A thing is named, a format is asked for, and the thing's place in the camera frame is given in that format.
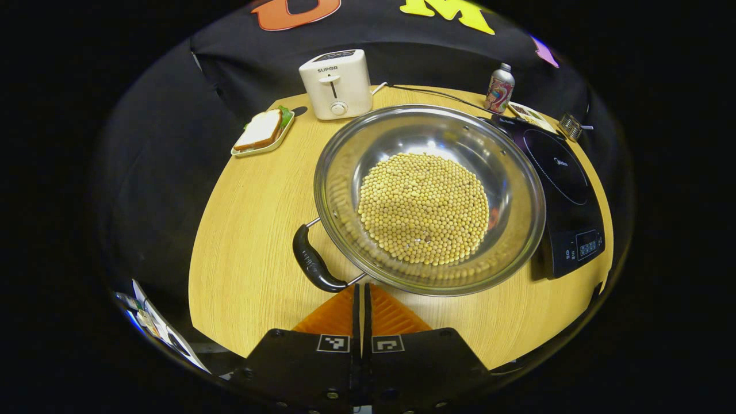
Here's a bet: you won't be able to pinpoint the black induction cooktop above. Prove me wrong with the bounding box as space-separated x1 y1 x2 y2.
480 115 606 281

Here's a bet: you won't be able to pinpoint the black backdrop cloth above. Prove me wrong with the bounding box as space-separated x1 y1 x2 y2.
95 0 630 340

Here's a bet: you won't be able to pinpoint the printed metal bottle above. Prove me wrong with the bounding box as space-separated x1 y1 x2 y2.
484 63 515 114

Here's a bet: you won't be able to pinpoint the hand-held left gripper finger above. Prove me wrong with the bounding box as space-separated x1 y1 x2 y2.
230 283 362 414
362 282 492 414

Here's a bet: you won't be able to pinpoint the pile of soybeans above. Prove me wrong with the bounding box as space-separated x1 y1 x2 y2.
356 151 490 267

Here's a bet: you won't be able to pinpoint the sandwich with lettuce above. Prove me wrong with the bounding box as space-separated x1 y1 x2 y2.
235 105 293 152

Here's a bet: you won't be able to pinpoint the small metal grater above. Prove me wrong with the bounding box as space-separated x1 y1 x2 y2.
557 112 593 141

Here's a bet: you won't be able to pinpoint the white divided dish with beans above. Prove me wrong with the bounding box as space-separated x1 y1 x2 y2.
509 102 557 134

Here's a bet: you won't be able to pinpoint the small pale green tray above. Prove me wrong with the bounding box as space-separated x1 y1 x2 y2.
231 109 296 158

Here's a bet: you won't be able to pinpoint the black cooktop cable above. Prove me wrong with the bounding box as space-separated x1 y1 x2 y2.
386 83 496 117

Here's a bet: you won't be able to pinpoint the white toaster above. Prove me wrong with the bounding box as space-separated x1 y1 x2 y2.
298 49 373 121

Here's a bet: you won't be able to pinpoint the steel pot with black handles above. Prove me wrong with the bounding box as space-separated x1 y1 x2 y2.
292 103 547 298

